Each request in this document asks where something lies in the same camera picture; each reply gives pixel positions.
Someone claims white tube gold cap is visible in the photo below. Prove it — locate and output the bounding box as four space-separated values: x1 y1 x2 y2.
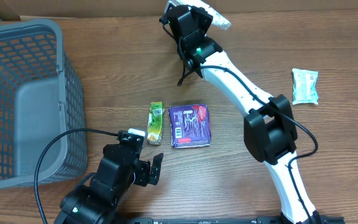
173 0 232 30

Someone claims green yellow snack packet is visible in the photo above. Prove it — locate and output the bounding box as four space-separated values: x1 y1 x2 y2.
147 101 165 146

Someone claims purple Carefree pad packet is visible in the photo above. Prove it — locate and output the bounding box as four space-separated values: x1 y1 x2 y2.
168 104 211 149

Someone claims teal tissue packet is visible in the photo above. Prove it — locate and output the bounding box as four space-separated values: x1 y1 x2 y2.
292 68 319 105

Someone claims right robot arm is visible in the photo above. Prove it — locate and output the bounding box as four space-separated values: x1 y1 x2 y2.
160 1 321 223

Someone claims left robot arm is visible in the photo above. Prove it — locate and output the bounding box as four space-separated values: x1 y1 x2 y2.
54 129 163 224

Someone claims grey plastic shopping basket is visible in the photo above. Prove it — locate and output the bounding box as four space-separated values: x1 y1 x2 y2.
0 19 88 189

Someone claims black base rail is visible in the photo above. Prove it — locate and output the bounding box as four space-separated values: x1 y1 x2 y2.
124 216 346 224

